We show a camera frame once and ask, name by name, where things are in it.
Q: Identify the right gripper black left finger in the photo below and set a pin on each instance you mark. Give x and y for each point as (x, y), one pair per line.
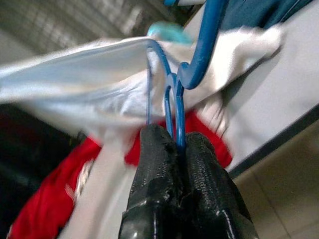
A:
(154, 174)

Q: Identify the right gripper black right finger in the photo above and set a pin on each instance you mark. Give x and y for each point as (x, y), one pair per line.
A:
(207, 179)

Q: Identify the white T-shirt with monster print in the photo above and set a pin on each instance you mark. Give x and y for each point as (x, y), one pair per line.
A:
(74, 74)

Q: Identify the blue plastic hanger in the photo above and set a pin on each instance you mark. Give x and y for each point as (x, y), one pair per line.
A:
(202, 49)

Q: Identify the red cotton garment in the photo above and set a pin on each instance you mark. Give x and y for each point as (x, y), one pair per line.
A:
(45, 199)

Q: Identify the dark blue garment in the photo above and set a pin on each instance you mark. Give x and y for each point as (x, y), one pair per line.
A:
(261, 10)

